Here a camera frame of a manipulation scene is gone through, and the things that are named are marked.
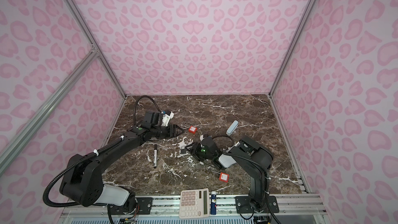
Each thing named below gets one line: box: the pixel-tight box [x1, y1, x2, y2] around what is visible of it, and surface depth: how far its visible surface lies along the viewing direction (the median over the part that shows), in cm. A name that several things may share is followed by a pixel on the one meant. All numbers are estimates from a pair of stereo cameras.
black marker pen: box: [153, 143, 158, 168], surface depth 90 cm
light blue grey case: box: [225, 119, 239, 136], surface depth 100 cm
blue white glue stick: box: [210, 191, 217, 216], surface depth 74 cm
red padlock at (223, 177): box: [210, 169, 230, 183], surface depth 82 cm
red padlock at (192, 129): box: [183, 121, 198, 135], surface depth 100 cm
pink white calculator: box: [179, 188, 210, 219], surface depth 73 cm
